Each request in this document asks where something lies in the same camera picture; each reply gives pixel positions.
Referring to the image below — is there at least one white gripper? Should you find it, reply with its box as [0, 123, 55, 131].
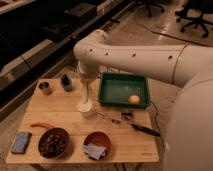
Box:
[77, 61, 100, 103]

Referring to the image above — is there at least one yellow banana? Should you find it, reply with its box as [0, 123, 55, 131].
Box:
[85, 84, 89, 102]

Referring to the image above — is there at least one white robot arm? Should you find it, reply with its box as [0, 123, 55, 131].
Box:
[74, 29, 213, 171]

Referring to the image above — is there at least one white paper cup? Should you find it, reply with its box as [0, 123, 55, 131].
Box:
[77, 101, 93, 118]

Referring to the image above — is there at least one green plastic tray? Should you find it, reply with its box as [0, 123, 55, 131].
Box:
[98, 72, 151, 109]

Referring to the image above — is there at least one metal whisk utensil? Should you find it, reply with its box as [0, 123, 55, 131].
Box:
[95, 112, 121, 124]

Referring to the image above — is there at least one yellow round fruit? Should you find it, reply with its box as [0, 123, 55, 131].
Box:
[128, 95, 140, 104]

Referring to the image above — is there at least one small dark clip object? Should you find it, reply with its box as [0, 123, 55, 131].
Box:
[121, 112, 133, 120]

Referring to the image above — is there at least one brown bowl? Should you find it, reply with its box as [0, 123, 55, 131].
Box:
[83, 131, 111, 154]

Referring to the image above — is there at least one dark bowl with contents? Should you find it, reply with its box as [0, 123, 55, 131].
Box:
[38, 128, 70, 159]

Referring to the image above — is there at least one grey folded cloth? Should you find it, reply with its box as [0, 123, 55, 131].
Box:
[83, 143, 106, 160]

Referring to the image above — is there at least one black marker pen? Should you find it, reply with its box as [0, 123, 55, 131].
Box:
[131, 124, 160, 137]

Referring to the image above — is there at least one blue sponge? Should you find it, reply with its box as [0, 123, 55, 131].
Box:
[11, 132, 32, 154]

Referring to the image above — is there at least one black office chair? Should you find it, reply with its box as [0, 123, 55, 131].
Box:
[175, 0, 213, 38]

